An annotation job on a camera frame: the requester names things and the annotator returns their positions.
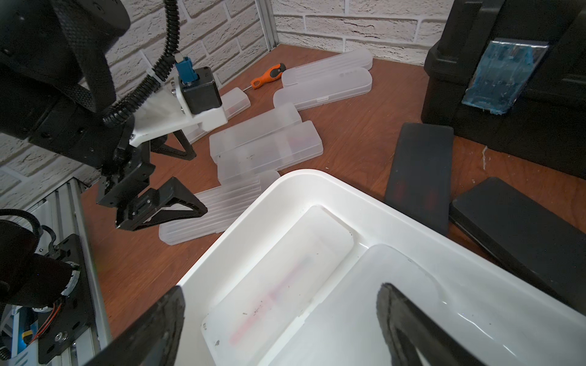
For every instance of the small translucent pencil case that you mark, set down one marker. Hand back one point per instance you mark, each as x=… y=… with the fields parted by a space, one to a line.
x=234 y=102

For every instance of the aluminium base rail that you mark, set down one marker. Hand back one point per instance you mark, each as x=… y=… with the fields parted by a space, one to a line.
x=52 y=310

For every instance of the orange handled screwdriver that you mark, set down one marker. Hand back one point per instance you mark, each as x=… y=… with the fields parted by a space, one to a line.
x=271 y=75

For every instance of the ribbed translucent pencil case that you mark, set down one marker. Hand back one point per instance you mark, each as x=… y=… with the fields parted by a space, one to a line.
x=225 y=204
x=361 y=322
x=360 y=58

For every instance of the flat black pencil case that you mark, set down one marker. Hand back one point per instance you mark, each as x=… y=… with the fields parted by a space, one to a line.
x=528 y=240

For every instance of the long black pencil case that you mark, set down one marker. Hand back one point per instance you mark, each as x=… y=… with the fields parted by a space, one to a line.
x=420 y=178

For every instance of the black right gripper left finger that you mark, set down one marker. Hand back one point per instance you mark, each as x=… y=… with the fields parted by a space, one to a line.
x=153 y=339

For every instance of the black plastic toolbox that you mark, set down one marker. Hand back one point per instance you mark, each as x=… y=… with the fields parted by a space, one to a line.
x=511 y=76

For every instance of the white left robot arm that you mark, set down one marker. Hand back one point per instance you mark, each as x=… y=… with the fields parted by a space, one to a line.
x=57 y=92

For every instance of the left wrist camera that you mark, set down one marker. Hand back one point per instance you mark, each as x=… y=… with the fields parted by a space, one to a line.
x=195 y=102

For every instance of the wide translucent pencil case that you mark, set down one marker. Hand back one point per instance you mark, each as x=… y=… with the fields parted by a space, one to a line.
x=274 y=140

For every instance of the white plastic storage box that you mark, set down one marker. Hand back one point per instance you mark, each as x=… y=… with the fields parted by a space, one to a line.
x=495 y=316

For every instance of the translucent pencil case with pen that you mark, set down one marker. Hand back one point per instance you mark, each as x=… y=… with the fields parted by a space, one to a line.
x=248 y=321

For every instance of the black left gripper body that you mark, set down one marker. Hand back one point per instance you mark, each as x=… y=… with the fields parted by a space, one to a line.
x=85 y=139

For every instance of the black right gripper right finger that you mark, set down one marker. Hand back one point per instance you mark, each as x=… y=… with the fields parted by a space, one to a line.
x=412 y=337

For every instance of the smooth translucent pencil case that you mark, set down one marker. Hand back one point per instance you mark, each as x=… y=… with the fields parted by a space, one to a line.
x=327 y=89

